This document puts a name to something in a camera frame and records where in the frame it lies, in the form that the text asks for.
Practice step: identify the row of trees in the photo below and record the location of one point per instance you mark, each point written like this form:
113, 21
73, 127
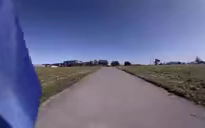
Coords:
186, 62
103, 63

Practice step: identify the building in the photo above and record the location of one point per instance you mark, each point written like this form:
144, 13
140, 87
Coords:
65, 63

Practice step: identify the grey concrete path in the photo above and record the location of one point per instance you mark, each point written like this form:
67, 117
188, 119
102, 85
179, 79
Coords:
113, 100

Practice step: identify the dry grass field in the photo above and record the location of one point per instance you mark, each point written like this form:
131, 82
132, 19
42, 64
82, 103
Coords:
56, 78
176, 78

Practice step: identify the blue cloth flag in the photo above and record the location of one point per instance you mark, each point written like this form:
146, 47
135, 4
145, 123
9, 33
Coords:
8, 73

